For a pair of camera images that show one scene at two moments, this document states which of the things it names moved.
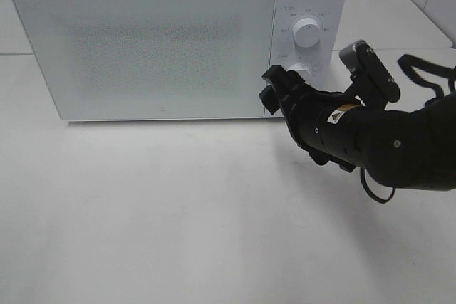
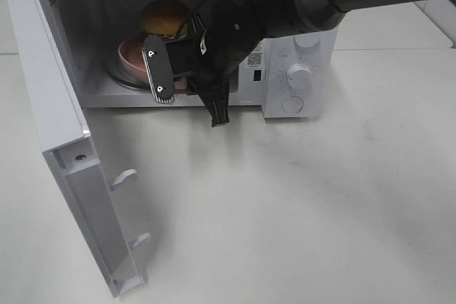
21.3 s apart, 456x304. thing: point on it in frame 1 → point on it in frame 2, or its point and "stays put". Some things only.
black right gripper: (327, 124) → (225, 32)
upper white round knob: (306, 32) stays put
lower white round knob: (303, 70) stays put
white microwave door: (112, 50) → (65, 136)
